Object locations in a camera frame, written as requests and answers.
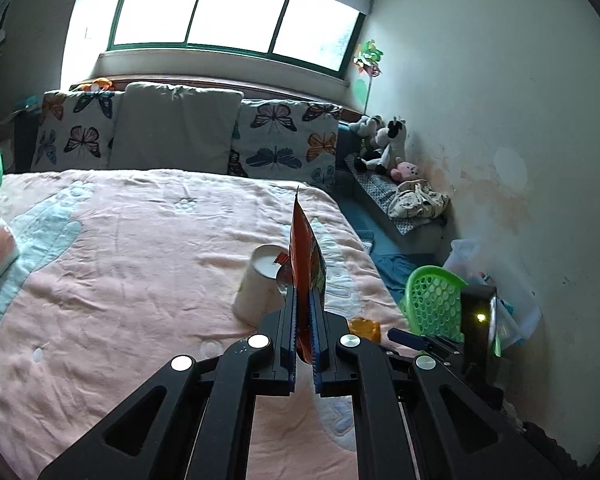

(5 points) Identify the grey cushion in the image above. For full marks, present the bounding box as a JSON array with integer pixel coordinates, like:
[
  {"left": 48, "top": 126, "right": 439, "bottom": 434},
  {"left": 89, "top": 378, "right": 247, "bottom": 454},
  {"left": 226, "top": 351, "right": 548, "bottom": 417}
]
[{"left": 109, "top": 81, "right": 245, "bottom": 175}]

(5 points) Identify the white paper cup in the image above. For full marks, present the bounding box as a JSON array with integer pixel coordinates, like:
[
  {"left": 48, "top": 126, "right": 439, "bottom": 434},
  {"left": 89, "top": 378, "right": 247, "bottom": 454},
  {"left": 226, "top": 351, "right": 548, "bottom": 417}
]
[{"left": 231, "top": 244, "right": 293, "bottom": 326}]

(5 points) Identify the patterned bench cushion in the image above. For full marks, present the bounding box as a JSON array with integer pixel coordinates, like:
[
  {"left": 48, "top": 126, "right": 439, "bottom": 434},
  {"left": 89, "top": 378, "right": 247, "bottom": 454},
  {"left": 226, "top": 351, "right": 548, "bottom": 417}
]
[{"left": 344, "top": 152, "right": 451, "bottom": 254}]

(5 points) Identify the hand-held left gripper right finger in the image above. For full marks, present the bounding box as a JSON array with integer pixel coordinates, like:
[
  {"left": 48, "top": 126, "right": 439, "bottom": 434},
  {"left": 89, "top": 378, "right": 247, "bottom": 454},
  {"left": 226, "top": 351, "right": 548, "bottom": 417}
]
[{"left": 307, "top": 290, "right": 565, "bottom": 480}]

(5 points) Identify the butterfly print pillow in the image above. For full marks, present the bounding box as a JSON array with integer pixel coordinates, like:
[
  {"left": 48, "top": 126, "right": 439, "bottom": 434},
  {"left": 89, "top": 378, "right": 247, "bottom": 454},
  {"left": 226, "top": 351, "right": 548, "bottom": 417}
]
[
  {"left": 30, "top": 89, "right": 126, "bottom": 171},
  {"left": 228, "top": 99, "right": 343, "bottom": 193}
]

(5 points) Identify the crumpled patterned cloth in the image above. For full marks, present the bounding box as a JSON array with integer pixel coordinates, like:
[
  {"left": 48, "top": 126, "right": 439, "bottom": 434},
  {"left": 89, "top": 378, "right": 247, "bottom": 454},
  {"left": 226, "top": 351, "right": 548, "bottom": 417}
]
[{"left": 387, "top": 179, "right": 451, "bottom": 223}]

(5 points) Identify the clear plastic storage box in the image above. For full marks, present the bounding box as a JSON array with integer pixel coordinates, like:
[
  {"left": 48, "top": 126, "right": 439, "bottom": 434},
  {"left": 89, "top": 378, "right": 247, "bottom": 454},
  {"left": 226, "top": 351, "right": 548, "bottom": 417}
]
[{"left": 442, "top": 239, "right": 542, "bottom": 350}]

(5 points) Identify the yellow plastic wrapper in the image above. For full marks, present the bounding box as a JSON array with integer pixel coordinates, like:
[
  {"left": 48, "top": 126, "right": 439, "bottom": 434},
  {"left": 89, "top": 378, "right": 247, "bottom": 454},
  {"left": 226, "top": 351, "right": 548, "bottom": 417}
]
[{"left": 349, "top": 316, "right": 381, "bottom": 344}]

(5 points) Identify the red snack bag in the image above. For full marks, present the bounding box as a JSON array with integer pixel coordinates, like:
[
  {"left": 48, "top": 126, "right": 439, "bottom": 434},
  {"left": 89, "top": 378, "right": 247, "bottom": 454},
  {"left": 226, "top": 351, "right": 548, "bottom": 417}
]
[{"left": 275, "top": 185, "right": 327, "bottom": 363}]

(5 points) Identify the pink plush toy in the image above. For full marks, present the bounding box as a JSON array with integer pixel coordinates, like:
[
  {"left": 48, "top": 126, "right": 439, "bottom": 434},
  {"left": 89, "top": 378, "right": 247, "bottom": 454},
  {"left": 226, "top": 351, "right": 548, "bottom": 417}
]
[{"left": 390, "top": 160, "right": 421, "bottom": 184}]

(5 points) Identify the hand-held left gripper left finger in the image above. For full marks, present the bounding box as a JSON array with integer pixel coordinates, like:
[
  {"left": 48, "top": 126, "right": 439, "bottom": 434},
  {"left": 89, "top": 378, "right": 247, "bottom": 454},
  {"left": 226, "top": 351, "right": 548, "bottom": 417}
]
[{"left": 37, "top": 287, "right": 301, "bottom": 480}]

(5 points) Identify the blue cloth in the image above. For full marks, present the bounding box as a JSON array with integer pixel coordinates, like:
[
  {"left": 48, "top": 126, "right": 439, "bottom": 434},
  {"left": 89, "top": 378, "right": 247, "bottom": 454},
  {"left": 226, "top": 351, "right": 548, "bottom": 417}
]
[{"left": 337, "top": 194, "right": 413, "bottom": 306}]

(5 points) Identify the orange toy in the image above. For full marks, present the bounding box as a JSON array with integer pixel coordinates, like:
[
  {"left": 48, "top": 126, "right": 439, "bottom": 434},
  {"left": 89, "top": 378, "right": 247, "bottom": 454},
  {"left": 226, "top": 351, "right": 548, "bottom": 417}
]
[{"left": 72, "top": 77, "right": 117, "bottom": 94}]

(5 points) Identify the black and white plush cow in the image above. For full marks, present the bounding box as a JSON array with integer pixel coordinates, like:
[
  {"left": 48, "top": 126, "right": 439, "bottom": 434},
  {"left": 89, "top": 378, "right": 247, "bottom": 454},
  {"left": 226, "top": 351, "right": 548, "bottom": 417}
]
[{"left": 356, "top": 117, "right": 409, "bottom": 176}]

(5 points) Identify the colourful pinwheel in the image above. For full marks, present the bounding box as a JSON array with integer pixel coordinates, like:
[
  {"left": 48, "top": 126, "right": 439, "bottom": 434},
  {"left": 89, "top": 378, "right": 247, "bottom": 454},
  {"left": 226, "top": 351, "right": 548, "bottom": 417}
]
[{"left": 352, "top": 40, "right": 384, "bottom": 116}]

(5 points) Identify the green plastic basket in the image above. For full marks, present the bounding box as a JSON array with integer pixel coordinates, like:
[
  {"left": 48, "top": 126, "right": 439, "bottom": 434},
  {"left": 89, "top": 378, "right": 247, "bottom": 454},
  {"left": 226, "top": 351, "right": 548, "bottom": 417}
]
[{"left": 399, "top": 265, "right": 468, "bottom": 345}]

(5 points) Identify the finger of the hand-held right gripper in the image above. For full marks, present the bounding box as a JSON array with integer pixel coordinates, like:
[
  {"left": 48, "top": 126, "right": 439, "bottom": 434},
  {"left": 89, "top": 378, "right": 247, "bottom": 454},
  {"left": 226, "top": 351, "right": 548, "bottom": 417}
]
[{"left": 386, "top": 328, "right": 462, "bottom": 362}]

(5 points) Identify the grey plush toy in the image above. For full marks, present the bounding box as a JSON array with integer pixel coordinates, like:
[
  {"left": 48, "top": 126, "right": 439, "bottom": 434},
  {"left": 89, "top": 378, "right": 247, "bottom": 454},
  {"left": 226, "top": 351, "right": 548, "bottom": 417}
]
[{"left": 352, "top": 116, "right": 386, "bottom": 139}]

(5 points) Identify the green framed window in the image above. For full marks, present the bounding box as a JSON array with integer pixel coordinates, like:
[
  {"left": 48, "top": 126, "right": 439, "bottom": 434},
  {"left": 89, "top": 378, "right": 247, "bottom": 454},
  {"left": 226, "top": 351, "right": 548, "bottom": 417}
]
[{"left": 105, "top": 0, "right": 367, "bottom": 80}]

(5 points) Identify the teal plastic object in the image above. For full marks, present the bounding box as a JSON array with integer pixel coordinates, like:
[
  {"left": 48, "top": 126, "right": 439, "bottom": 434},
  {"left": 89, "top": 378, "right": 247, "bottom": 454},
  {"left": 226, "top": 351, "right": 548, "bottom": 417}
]
[{"left": 0, "top": 95, "right": 43, "bottom": 126}]

